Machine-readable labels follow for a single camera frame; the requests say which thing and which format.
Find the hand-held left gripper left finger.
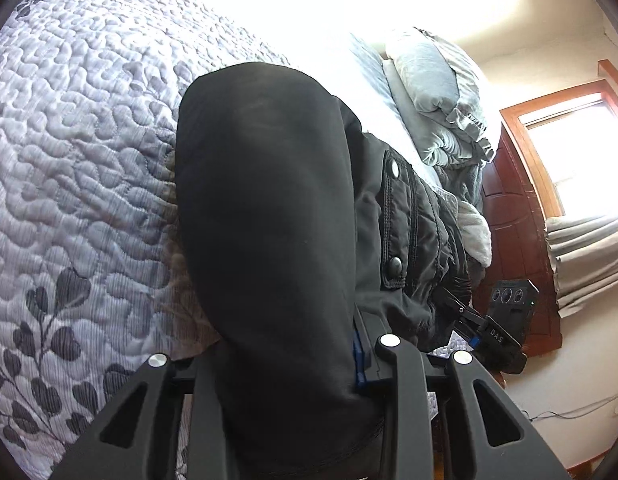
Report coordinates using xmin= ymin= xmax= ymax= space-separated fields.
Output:
xmin=49 ymin=342 xmax=240 ymax=480

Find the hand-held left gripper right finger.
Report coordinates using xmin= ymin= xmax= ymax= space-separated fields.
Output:
xmin=351 ymin=327 xmax=572 ymax=480

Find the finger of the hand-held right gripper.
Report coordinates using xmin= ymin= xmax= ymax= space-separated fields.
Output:
xmin=441 ymin=287 xmax=490 ymax=353

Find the black puffer jacket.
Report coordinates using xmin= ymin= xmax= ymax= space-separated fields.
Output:
xmin=174 ymin=61 xmax=472 ymax=480

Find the white fleece cloth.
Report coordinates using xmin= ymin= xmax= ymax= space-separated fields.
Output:
xmin=456 ymin=200 xmax=492 ymax=268

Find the grey curtain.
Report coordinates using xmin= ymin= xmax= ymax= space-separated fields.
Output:
xmin=543 ymin=207 xmax=618 ymax=318

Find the grey blanket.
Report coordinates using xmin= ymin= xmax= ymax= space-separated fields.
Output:
xmin=434 ymin=162 xmax=487 ymax=211

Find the white bed sheet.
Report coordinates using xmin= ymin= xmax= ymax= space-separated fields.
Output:
xmin=349 ymin=32 xmax=442 ymax=188

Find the grey ruffled pillow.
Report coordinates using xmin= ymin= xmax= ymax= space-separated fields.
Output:
xmin=389 ymin=27 xmax=497 ymax=163

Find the grey quilted leaf-print bedspread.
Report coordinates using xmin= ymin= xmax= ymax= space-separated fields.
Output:
xmin=0 ymin=0 xmax=390 ymax=466

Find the thin floor cable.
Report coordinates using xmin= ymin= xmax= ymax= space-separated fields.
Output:
xmin=522 ymin=390 xmax=618 ymax=423

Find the wooden window frame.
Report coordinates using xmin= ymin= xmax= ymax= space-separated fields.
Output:
xmin=499 ymin=60 xmax=618 ymax=218

